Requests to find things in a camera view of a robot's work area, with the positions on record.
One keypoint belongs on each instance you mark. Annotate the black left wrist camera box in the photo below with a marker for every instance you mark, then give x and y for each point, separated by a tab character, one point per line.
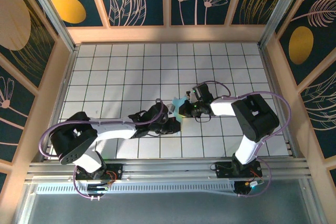
157	110

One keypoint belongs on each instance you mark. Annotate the aluminium corner post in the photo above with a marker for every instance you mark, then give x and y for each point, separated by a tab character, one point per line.
279	11
53	14

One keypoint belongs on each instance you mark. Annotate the navy wall panel white leaves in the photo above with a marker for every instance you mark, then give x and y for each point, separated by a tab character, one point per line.
320	108

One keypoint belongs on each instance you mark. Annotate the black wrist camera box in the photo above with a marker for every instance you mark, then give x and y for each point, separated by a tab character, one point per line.
157	110
203	93

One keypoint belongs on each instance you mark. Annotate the long aluminium base rail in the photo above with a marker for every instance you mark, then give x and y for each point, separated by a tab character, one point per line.
168	171

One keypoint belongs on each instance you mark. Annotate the navy wall panel white flower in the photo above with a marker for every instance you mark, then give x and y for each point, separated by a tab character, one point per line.
13	119

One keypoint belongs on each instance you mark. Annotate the aluminium table side rail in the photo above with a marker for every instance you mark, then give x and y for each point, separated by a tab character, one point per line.
271	77
65	77

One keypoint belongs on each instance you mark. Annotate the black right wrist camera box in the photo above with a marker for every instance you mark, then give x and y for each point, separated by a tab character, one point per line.
203	93

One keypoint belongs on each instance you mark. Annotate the navy panel golden oval feathers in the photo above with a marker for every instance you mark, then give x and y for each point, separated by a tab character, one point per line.
302	45

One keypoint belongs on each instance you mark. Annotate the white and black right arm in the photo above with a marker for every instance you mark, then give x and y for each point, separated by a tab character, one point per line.
223	107

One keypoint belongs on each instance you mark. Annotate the grey metal sheet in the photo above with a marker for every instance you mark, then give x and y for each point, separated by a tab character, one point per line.
157	209

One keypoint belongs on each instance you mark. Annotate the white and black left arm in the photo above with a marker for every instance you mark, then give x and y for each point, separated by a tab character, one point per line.
115	129

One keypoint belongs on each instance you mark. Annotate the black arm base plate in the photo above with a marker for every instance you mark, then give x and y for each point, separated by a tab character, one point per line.
116	171
223	170

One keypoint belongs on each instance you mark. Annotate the light blue cloth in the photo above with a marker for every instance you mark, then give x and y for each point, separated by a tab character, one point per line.
178	103

